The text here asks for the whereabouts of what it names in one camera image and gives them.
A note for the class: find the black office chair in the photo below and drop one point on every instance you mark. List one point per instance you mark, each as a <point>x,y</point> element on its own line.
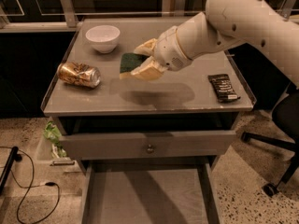
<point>286,116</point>

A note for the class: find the grey top drawer with knob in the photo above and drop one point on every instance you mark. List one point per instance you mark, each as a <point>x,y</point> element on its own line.
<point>112,146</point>

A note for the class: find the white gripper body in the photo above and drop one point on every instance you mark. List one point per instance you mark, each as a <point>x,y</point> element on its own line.
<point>168,50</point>

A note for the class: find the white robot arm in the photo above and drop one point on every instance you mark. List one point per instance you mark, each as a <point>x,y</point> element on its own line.
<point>223,25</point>

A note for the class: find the gold crushed soda can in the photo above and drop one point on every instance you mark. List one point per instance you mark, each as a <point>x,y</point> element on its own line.
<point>79,74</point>

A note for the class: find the open grey middle drawer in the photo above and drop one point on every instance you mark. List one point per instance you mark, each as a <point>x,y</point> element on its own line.
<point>143,193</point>

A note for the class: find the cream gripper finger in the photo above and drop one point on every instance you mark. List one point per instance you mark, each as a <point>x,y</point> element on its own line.
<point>149,70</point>
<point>146,48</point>

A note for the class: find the black bar stand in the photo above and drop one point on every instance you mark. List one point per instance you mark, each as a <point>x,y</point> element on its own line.
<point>12,157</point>

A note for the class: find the clear plastic bin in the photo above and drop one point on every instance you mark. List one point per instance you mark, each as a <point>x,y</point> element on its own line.
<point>43,156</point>

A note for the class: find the grey drawer cabinet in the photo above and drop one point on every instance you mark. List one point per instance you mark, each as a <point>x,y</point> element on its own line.
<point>178,102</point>

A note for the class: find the white ceramic bowl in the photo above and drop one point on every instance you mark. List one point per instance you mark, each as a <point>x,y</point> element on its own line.
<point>103,38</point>

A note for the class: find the metal window frame rail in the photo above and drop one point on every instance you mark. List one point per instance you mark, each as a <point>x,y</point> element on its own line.
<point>24,16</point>

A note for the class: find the black snack packet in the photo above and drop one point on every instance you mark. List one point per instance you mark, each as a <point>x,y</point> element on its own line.
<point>223,88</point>

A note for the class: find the green and yellow sponge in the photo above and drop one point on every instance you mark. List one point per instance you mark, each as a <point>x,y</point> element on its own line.
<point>129,62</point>

